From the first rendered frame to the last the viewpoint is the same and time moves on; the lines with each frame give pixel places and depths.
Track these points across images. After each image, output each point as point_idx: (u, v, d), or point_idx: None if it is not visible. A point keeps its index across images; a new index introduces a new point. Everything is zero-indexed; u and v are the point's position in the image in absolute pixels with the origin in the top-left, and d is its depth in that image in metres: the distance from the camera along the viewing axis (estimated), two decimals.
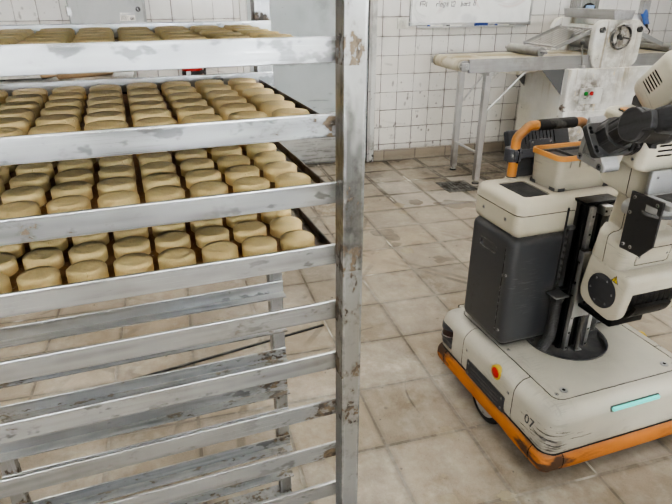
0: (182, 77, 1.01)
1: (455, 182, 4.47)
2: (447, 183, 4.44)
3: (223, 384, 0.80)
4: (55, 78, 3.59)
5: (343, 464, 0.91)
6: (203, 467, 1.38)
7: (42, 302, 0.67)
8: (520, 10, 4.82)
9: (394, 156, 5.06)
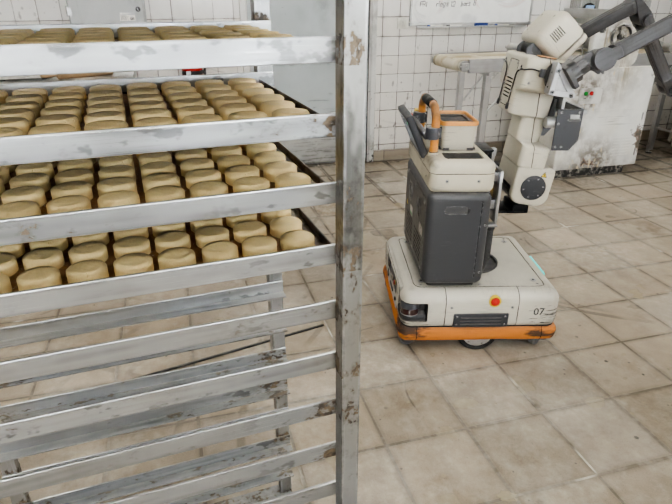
0: (182, 77, 1.01)
1: None
2: None
3: (223, 384, 0.80)
4: (55, 78, 3.59)
5: (343, 464, 0.91)
6: (203, 467, 1.38)
7: (42, 302, 0.67)
8: (520, 10, 4.82)
9: (394, 156, 5.06)
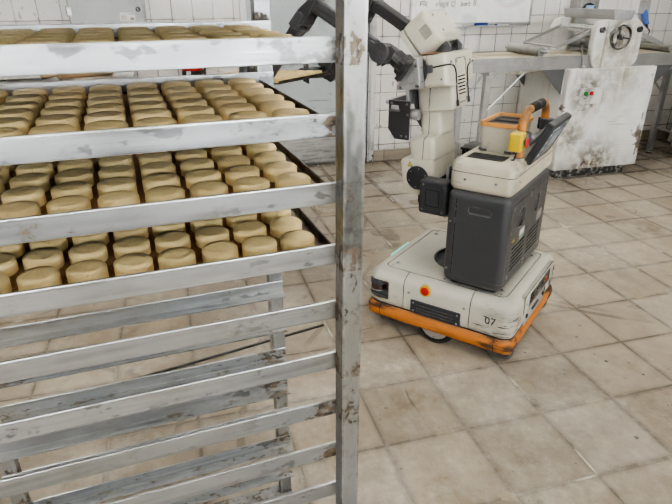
0: (182, 77, 1.01)
1: None
2: None
3: (223, 384, 0.80)
4: (55, 78, 3.59)
5: (343, 464, 0.91)
6: (203, 467, 1.38)
7: (42, 302, 0.67)
8: (520, 10, 4.82)
9: (394, 156, 5.06)
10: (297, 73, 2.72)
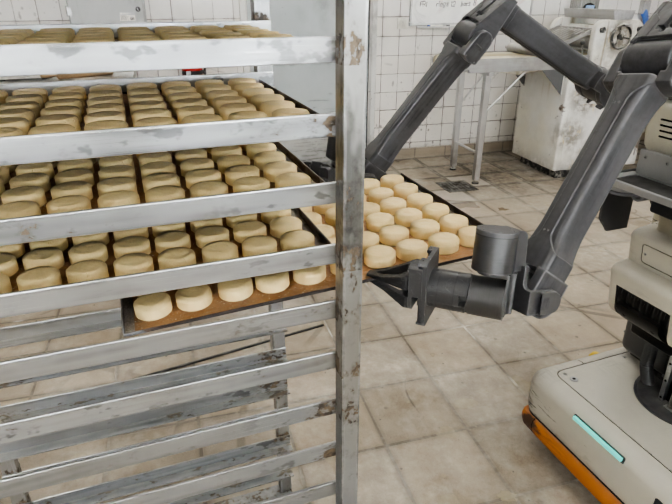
0: (182, 77, 1.01)
1: (455, 182, 4.47)
2: (447, 183, 4.44)
3: (223, 384, 0.80)
4: (55, 78, 3.59)
5: (343, 464, 0.91)
6: (203, 467, 1.38)
7: (42, 302, 0.67)
8: None
9: (394, 156, 5.06)
10: (420, 200, 1.06)
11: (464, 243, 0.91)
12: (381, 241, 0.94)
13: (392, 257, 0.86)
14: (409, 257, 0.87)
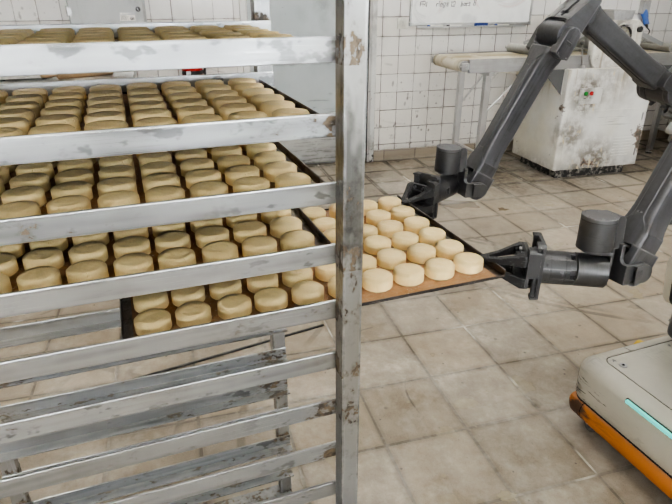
0: (182, 77, 1.01)
1: None
2: None
3: (223, 384, 0.80)
4: (55, 78, 3.59)
5: (343, 464, 0.91)
6: (203, 467, 1.38)
7: (42, 302, 0.67)
8: (520, 10, 4.82)
9: (394, 156, 5.06)
10: (417, 224, 1.08)
11: (460, 269, 0.93)
12: (378, 264, 0.96)
13: (389, 281, 0.88)
14: (406, 281, 0.89)
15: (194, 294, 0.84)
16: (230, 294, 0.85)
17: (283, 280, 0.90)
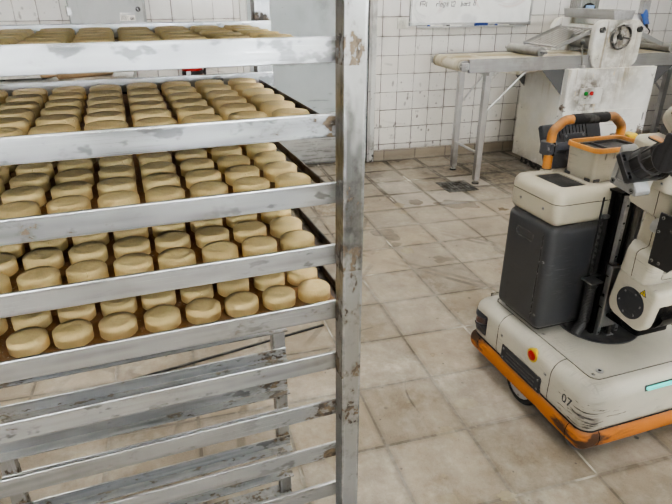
0: (182, 77, 1.01)
1: (455, 182, 4.47)
2: (447, 183, 4.44)
3: (223, 384, 0.80)
4: (55, 78, 3.59)
5: (343, 464, 0.91)
6: (203, 467, 1.38)
7: (42, 302, 0.67)
8: (520, 10, 4.82)
9: (394, 156, 5.06)
10: None
11: (302, 298, 0.85)
12: (217, 291, 0.88)
13: (213, 313, 0.80)
14: (234, 313, 0.81)
15: None
16: (32, 326, 0.77)
17: (101, 310, 0.82)
